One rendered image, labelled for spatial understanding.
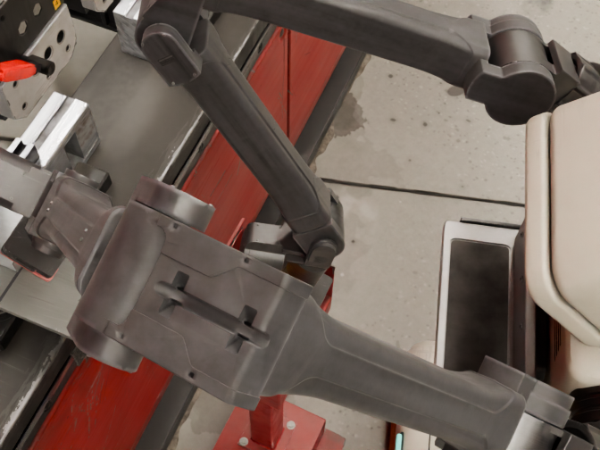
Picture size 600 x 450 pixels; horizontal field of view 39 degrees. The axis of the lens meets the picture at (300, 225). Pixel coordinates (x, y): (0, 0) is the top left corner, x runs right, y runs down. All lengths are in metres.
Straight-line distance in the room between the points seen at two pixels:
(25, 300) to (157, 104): 0.44
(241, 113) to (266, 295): 0.55
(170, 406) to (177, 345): 1.56
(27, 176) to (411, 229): 1.51
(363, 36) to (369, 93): 1.64
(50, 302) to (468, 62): 0.58
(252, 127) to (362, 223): 1.32
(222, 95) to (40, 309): 0.36
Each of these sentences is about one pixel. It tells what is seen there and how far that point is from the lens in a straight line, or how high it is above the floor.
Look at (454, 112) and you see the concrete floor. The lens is 2.53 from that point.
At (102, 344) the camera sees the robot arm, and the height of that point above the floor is 1.50.
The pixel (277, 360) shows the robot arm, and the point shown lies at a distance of 0.47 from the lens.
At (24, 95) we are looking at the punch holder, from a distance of 1.11.
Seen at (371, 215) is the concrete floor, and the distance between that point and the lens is 2.30.
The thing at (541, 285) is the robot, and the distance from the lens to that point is 0.76.
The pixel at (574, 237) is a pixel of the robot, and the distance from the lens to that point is 0.75.
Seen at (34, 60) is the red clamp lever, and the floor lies 1.19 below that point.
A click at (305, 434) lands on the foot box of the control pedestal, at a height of 0.12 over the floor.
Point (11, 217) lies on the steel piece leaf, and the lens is 1.17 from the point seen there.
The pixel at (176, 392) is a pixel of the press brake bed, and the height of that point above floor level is 0.05.
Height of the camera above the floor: 1.96
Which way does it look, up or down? 60 degrees down
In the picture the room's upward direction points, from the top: 2 degrees clockwise
